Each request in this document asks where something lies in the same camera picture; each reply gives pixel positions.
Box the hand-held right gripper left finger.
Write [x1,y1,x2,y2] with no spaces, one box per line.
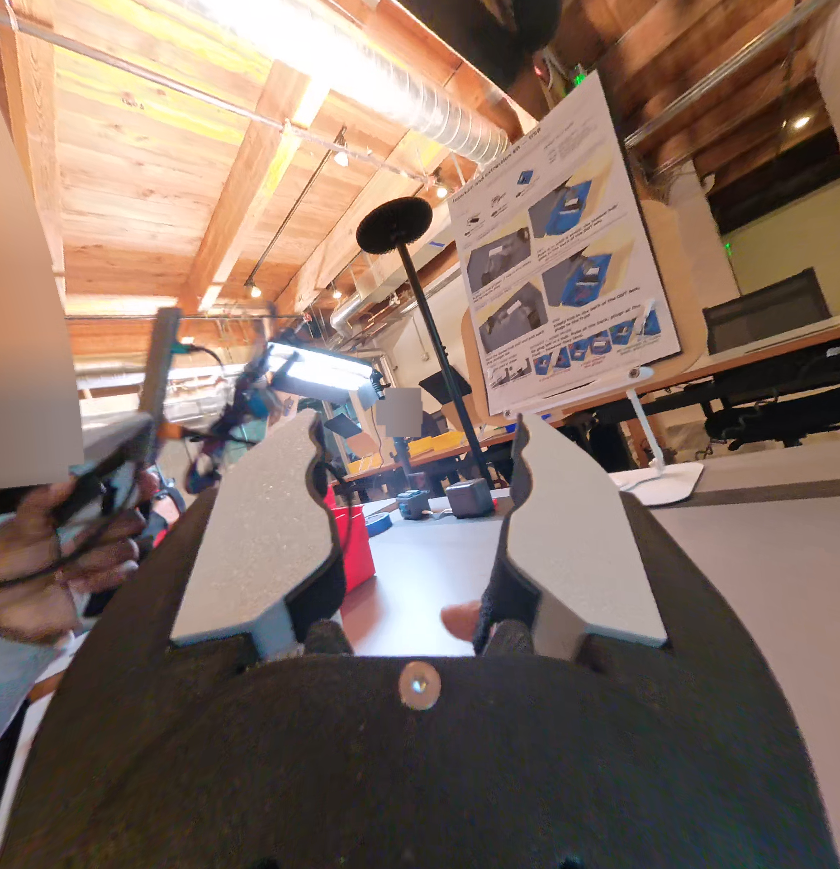
[169,409,348,661]

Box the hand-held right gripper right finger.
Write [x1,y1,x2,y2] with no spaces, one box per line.
[473,413,669,661]

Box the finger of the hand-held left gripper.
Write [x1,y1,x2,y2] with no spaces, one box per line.
[81,413,157,477]

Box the grey usb hub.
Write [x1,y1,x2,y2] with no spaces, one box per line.
[138,309,185,476]

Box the red plastic bin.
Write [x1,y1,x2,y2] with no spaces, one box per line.
[323,485,377,593]

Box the blue braided cable bundle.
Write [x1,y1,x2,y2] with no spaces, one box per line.
[176,339,289,495]

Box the person's left forearm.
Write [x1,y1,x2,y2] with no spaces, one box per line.
[0,628,79,749]

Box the person's left hand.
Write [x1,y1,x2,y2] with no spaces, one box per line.
[0,467,163,645]

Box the person's right hand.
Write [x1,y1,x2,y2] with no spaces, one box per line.
[440,601,483,640]

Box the black cube device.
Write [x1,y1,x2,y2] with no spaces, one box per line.
[446,478,496,520]

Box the studio light panel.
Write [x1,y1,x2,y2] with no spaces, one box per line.
[267,339,378,403]

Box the instruction poster on white stand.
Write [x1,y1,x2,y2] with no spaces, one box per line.
[449,68,704,507]

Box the black pole with round disc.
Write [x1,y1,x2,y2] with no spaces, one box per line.
[356,199,495,487]

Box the silver air duct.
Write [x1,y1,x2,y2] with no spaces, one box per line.
[189,0,524,172]

